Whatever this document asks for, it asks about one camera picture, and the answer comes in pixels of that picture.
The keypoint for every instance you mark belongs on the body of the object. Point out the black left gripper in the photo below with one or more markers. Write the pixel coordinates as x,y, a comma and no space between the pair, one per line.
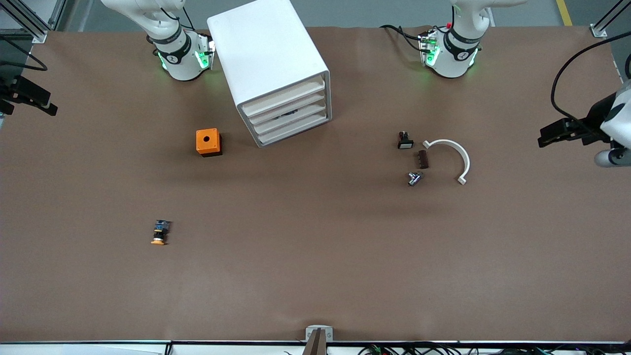
587,129

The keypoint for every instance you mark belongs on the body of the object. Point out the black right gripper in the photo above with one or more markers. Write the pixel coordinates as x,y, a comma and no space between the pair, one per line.
15,91

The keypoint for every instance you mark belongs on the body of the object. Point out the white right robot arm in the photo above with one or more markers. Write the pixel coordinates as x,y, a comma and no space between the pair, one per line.
180,59

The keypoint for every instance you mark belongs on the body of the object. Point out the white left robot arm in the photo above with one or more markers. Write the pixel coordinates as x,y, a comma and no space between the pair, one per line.
456,54

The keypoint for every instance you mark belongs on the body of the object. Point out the orange-capped push button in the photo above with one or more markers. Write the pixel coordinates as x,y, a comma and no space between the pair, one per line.
159,230

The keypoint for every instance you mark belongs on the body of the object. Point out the small brown block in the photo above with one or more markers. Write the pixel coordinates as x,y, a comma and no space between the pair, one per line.
423,159

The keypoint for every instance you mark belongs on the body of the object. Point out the silver metal fitting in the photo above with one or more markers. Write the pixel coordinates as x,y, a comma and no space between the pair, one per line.
414,178

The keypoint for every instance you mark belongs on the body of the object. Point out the orange box with round hole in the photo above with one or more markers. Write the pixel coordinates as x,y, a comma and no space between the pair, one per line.
201,144

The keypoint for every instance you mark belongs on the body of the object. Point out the aluminium frame post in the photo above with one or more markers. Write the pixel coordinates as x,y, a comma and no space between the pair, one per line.
598,31
39,35

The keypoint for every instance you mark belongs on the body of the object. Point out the white curved bracket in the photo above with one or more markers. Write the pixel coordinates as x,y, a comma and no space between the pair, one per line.
461,153

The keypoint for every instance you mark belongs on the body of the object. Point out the black switch with white face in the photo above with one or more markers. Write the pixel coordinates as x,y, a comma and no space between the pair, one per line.
405,143

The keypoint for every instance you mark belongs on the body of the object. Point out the white table edge rail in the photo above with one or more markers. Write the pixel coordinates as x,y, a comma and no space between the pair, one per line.
98,348

